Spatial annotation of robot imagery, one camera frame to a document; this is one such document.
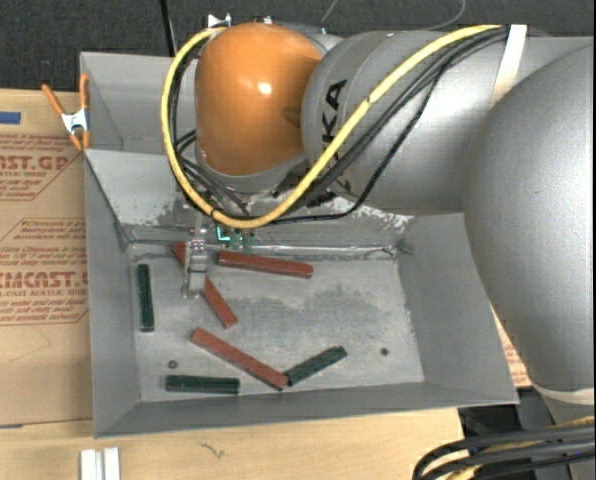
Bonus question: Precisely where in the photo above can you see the black cylinder on white bracket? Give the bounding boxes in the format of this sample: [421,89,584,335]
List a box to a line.
[251,187,337,210]

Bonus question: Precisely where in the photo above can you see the grey metal bin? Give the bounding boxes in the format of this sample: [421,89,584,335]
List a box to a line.
[79,51,522,439]

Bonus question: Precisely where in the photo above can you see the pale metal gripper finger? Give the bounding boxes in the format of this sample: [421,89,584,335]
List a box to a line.
[179,240,195,299]
[189,239,211,297]

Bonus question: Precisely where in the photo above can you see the red-brown flat block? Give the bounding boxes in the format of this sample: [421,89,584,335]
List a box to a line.
[188,327,290,392]
[172,241,239,330]
[216,249,315,280]

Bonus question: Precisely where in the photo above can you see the brown cardboard board, red print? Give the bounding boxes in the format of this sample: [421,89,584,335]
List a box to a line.
[0,86,534,429]

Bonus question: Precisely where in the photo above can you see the dark green flat block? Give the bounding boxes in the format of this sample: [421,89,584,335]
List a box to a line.
[164,374,242,396]
[283,345,349,388]
[136,263,156,333]

